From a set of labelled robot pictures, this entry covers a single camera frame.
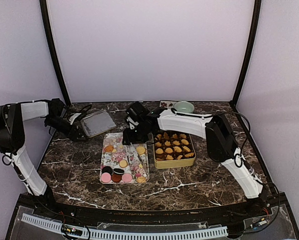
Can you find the brown chocolate cookie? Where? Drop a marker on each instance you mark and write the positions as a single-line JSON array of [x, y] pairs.
[[116, 178]]

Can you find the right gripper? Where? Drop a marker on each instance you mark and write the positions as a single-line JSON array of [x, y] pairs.
[[129, 138]]

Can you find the flower shaped cookie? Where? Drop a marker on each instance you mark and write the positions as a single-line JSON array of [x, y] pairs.
[[175, 136], [166, 136]]

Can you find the floral cookie tray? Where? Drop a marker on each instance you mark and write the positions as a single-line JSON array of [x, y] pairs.
[[114, 154]]

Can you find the white slotted cable duct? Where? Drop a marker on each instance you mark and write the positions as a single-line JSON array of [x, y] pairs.
[[122, 233]]

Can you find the black sandwich cookie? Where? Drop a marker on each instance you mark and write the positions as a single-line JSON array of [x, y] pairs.
[[118, 171], [107, 169]]

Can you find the light green ceramic bowl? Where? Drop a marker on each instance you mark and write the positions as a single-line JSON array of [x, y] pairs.
[[184, 107]]

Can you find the gold cookie tin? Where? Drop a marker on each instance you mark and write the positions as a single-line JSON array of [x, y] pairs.
[[178, 152]]

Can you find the silver tin lid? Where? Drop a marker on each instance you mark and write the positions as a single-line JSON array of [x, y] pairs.
[[98, 123]]

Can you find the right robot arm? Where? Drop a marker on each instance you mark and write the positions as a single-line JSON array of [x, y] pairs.
[[221, 143]]

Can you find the swirl butter cookie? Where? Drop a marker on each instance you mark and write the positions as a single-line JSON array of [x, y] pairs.
[[141, 179]]

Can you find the dotted round yellow biscuit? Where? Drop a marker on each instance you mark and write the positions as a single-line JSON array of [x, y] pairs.
[[159, 151]]

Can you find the square floral plate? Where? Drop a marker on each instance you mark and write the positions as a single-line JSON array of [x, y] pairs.
[[167, 104]]

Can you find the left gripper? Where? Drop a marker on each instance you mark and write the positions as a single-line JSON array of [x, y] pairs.
[[73, 137]]

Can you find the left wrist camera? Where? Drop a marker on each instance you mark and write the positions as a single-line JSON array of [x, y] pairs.
[[75, 117]]

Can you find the pink sandwich cookie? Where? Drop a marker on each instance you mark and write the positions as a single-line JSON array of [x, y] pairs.
[[106, 177], [127, 178]]

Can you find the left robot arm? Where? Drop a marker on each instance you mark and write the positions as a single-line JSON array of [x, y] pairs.
[[12, 137]]

